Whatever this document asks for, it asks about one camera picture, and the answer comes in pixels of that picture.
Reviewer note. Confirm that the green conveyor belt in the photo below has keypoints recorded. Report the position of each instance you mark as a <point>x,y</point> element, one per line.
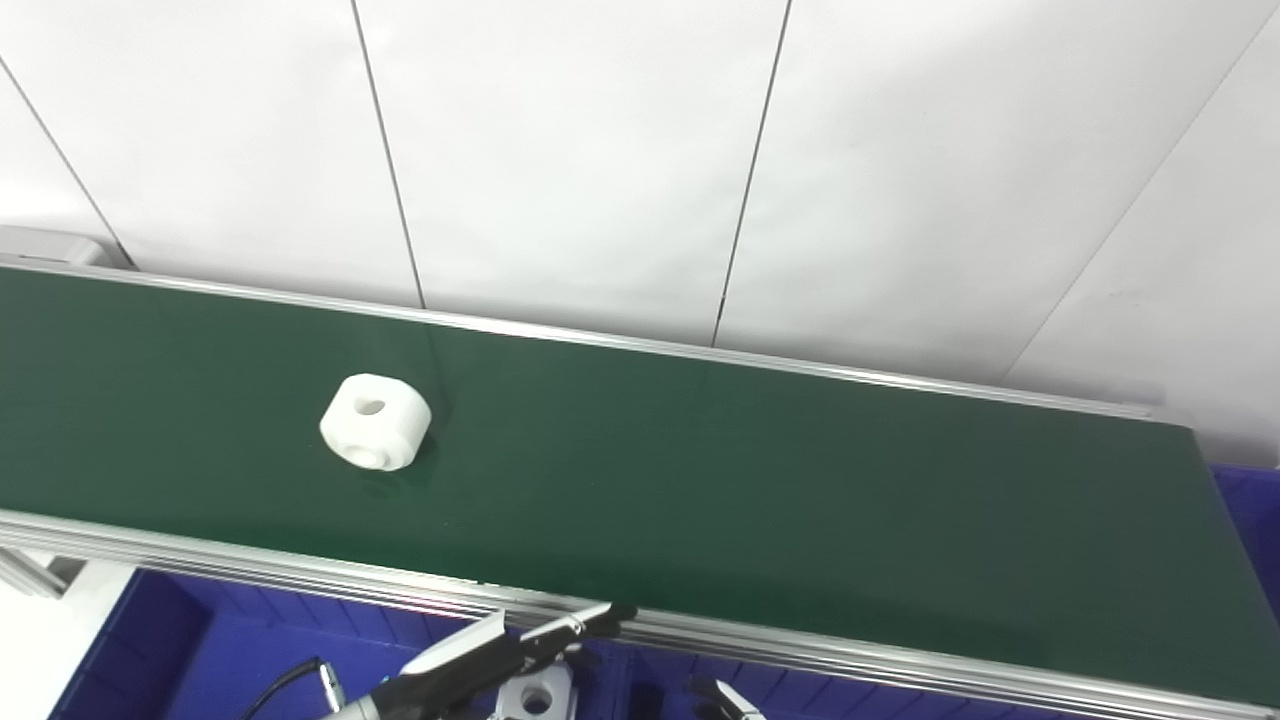
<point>800,500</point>

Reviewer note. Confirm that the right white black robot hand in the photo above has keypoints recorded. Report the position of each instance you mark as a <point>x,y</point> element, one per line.
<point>725,705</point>

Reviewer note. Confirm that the thin aluminium conveyor rail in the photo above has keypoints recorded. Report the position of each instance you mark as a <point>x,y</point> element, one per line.
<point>600,340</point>

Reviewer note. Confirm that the blue bin with white parts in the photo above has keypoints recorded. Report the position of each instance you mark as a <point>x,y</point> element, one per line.
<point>200,660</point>

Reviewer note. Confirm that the aluminium conveyor rail with bracket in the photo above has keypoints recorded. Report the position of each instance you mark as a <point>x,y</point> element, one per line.
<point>300,578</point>

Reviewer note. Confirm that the white round part with hole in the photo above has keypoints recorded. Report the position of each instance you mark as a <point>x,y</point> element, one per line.
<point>395,430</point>
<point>555,690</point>

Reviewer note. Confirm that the grey conveyor end cover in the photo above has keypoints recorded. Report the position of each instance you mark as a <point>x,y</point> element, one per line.
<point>60,245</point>

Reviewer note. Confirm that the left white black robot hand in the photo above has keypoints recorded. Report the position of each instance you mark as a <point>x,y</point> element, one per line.
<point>470,665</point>

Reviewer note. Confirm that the blue bin with black parts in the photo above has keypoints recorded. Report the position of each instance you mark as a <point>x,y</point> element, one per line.
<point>820,703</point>

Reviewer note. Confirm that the empty blue bin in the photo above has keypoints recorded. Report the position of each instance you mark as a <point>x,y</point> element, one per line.
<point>1255,520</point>

